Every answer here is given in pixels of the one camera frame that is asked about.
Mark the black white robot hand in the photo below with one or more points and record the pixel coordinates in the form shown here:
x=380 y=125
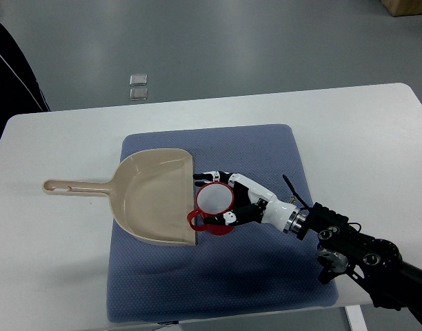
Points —
x=252 y=202

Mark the red cup white inside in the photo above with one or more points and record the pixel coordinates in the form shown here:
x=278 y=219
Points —
x=211 y=199

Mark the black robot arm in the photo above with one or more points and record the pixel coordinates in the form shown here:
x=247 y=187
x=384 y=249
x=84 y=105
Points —
x=376 y=265

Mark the beige plastic dustpan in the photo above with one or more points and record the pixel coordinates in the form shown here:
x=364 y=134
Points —
x=150 y=194

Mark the blue textured mat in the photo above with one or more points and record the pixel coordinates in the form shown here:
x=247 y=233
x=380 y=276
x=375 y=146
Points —
x=254 y=268

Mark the white table leg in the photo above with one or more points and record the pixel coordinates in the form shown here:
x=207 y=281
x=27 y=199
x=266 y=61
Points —
x=355 y=317

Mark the lower metal floor plate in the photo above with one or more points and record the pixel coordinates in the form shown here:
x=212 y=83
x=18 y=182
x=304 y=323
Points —
x=138 y=94

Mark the metal floor plate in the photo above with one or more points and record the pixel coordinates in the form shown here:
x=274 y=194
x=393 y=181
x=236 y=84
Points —
x=138 y=94
x=138 y=79

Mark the upper metal floor plate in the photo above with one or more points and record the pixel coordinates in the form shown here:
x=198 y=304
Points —
x=138 y=79

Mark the brown cardboard box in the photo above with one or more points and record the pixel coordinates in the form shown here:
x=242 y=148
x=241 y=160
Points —
x=401 y=8

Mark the black chair at left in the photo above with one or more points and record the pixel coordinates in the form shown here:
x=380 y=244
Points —
x=19 y=89

